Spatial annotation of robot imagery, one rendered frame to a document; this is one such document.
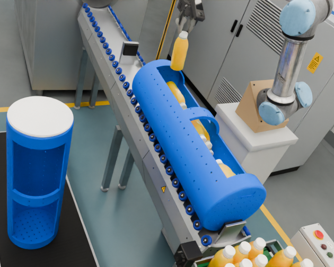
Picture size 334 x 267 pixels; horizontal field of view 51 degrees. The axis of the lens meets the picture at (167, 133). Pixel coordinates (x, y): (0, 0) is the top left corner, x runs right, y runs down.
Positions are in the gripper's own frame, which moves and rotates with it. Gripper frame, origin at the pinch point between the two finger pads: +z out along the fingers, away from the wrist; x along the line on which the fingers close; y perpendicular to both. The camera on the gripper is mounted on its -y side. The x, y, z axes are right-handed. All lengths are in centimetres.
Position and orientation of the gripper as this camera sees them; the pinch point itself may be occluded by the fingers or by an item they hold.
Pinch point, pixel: (184, 33)
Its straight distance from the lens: 172.4
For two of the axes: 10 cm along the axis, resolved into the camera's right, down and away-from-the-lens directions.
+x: -8.8, 0.6, -4.6
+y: -3.8, -6.7, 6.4
